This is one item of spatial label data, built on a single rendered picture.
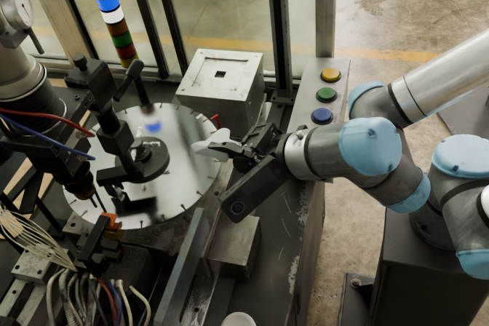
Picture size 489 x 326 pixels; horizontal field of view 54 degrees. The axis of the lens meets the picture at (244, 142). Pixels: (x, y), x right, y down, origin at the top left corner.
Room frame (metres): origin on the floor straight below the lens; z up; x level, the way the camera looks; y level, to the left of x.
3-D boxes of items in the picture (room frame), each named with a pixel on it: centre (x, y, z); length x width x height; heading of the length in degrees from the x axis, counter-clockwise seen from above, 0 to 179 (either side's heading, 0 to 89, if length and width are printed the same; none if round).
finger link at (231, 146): (0.51, 0.02, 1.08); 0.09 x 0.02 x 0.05; 53
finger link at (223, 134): (0.56, 0.05, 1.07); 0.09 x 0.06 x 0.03; 53
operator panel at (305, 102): (0.81, -0.19, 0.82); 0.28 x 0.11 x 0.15; 158
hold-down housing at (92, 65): (0.58, 0.21, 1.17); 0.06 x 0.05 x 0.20; 149
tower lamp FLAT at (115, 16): (0.96, 0.24, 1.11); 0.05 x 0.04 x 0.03; 68
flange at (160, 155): (0.66, 0.21, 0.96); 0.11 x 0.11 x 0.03
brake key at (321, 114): (0.74, -0.18, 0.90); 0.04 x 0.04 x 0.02
